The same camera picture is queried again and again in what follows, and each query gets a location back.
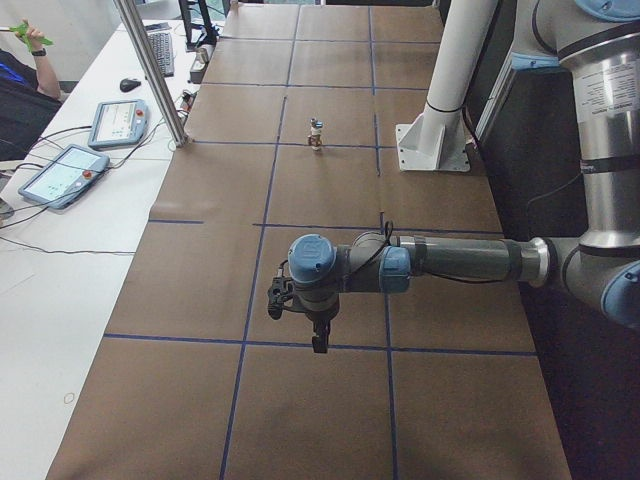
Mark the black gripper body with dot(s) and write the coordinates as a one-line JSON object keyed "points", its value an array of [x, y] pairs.
{"points": [[319, 318]]}

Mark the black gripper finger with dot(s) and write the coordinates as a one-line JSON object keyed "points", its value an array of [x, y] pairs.
{"points": [[320, 338]]}

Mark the white PPR pipe brass fitting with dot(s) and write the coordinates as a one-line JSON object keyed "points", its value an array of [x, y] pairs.
{"points": [[314, 139]]}

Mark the chrome tee valve fitting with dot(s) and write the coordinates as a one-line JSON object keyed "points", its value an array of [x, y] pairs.
{"points": [[316, 124]]}

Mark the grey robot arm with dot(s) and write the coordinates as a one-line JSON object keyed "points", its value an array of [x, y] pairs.
{"points": [[598, 43]]}

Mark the far teach pendant tablet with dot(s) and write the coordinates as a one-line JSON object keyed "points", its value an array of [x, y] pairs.
{"points": [[118, 124]]}

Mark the teach pendant tablet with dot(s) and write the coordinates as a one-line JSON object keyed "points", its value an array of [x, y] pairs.
{"points": [[118, 124], [66, 178]]}

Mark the near teach pendant tablet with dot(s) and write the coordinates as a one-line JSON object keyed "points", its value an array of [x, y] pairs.
{"points": [[66, 178]]}

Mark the black computer mouse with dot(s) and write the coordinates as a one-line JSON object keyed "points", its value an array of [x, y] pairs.
{"points": [[128, 84]]}

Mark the black monitor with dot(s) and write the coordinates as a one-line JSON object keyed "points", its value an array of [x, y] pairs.
{"points": [[198, 27]]}

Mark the black keyboard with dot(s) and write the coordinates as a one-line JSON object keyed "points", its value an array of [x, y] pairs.
{"points": [[162, 49]]}

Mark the seated person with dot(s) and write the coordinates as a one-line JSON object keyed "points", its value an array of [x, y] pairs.
{"points": [[30, 97]]}

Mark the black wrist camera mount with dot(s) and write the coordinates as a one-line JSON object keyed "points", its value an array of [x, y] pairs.
{"points": [[281, 294]]}

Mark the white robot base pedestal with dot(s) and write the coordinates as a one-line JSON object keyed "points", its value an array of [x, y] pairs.
{"points": [[435, 140]]}

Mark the aluminium frame post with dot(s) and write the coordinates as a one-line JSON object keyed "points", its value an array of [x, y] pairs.
{"points": [[142, 46]]}

